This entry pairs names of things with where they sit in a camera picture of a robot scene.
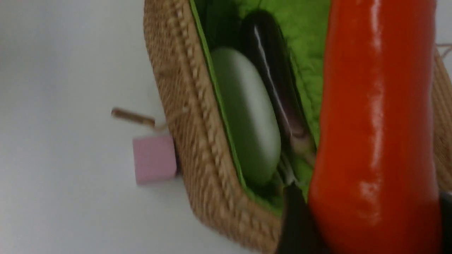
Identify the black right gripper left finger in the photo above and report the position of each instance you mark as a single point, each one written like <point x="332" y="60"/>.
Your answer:
<point x="299" y="232"/>

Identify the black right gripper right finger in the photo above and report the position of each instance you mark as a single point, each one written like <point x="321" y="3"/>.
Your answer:
<point x="446" y="213"/>

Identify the white toy radish with leaves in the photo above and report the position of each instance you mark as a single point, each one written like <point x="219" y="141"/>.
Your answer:
<point x="253" y="130"/>

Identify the purple toy eggplant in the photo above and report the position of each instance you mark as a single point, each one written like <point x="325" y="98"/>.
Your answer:
<point x="261" y="41"/>

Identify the pink foam cube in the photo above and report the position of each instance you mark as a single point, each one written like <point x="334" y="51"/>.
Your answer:
<point x="154" y="159"/>

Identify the woven rattan basket green lining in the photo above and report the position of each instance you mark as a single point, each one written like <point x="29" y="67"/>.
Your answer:
<point x="180" y="36"/>

